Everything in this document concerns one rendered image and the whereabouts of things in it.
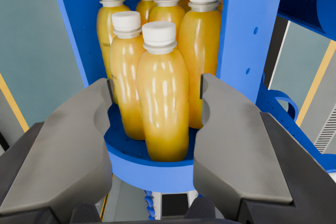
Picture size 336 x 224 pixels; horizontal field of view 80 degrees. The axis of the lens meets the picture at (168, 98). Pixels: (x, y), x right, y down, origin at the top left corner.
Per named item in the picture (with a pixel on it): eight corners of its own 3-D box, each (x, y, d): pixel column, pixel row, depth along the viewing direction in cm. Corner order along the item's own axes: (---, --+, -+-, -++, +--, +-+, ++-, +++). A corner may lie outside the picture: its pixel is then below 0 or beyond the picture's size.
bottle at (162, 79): (187, 166, 31) (188, 52, 21) (143, 163, 32) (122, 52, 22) (189, 134, 37) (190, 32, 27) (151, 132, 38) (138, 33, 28)
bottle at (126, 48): (146, 111, 43) (134, 20, 33) (168, 127, 39) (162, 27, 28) (117, 126, 39) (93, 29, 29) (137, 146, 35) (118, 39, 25)
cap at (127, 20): (132, 24, 31) (130, 12, 30) (147, 29, 29) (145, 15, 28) (109, 30, 29) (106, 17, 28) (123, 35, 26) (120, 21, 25)
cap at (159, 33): (174, 49, 23) (174, 32, 22) (140, 49, 23) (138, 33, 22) (177, 37, 26) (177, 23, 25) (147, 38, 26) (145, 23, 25)
